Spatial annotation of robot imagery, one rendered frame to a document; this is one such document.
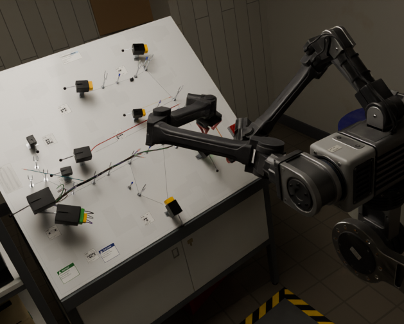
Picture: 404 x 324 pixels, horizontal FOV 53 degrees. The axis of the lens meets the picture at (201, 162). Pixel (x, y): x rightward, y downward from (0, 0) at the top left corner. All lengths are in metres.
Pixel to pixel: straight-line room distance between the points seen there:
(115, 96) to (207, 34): 2.00
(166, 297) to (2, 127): 1.10
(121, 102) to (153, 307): 1.01
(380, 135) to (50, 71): 1.53
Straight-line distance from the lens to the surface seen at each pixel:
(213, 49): 3.98
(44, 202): 1.71
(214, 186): 2.02
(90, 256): 1.82
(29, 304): 2.19
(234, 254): 2.32
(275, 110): 1.66
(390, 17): 3.28
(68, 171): 1.82
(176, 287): 2.15
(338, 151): 1.03
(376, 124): 1.12
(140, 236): 1.87
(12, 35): 3.85
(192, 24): 3.84
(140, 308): 2.09
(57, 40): 3.91
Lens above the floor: 2.06
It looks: 30 degrees down
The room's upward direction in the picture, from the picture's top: 12 degrees counter-clockwise
